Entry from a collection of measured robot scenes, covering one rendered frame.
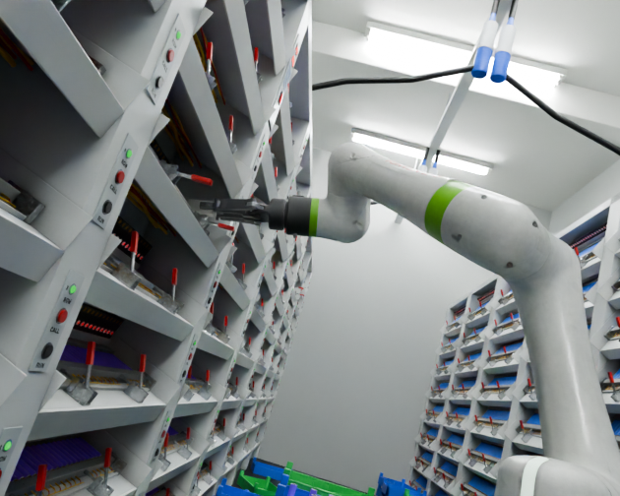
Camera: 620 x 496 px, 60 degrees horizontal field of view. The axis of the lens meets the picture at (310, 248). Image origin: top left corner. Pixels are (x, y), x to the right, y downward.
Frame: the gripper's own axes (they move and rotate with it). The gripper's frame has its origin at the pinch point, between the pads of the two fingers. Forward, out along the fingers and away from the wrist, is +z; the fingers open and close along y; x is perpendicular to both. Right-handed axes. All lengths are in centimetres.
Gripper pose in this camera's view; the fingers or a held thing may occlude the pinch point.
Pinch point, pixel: (201, 208)
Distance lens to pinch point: 131.4
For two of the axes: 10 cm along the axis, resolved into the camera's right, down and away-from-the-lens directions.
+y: -0.1, -2.6, -9.6
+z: -10.0, -0.8, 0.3
